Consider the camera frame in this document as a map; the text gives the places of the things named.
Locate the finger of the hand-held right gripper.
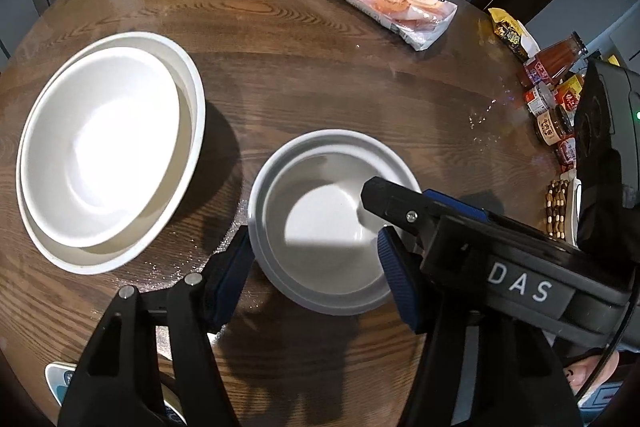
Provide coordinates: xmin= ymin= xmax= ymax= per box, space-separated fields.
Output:
xmin=424 ymin=189 xmax=506 ymax=225
xmin=361 ymin=177 xmax=443 ymax=253

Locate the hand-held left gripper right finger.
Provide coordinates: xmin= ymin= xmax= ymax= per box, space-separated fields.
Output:
xmin=377 ymin=227 xmax=583 ymax=427

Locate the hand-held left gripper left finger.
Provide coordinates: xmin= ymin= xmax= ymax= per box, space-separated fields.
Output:
xmin=57 ymin=226 xmax=256 ymax=427

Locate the white ramekin cup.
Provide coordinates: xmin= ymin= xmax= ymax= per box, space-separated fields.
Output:
xmin=247 ymin=129 xmax=423 ymax=315

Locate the large cream bowl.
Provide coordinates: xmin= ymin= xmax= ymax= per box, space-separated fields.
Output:
xmin=15 ymin=32 xmax=207 ymax=276

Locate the white bowl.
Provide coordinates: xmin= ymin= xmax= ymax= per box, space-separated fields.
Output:
xmin=20 ymin=46 xmax=182 ymax=249

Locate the dark patterned plate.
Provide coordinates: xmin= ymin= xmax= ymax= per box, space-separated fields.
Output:
xmin=45 ymin=361 xmax=188 ymax=427

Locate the person's right hand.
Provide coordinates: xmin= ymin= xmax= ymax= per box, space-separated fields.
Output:
xmin=565 ymin=349 xmax=622 ymax=395

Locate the red sauce jar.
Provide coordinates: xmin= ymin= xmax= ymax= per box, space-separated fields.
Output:
xmin=556 ymin=137 xmax=581 ymax=170

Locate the red label jar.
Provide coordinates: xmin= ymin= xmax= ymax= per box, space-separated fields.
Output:
xmin=524 ymin=82 xmax=558 ymax=116

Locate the yellow and red packet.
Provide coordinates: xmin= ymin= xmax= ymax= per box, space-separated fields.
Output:
xmin=552 ymin=74 xmax=586 ymax=112

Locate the red sauce bottle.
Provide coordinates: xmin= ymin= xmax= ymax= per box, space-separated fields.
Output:
xmin=517 ymin=32 xmax=590 ymax=88

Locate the yellow snack packet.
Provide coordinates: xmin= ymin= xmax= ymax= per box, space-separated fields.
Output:
xmin=487 ymin=7 xmax=541 ymax=62

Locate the wooden bead string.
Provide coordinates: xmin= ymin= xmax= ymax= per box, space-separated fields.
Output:
xmin=544 ymin=179 xmax=573 ymax=240

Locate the black cable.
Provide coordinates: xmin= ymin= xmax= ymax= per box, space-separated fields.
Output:
xmin=575 ymin=297 xmax=638 ymax=410

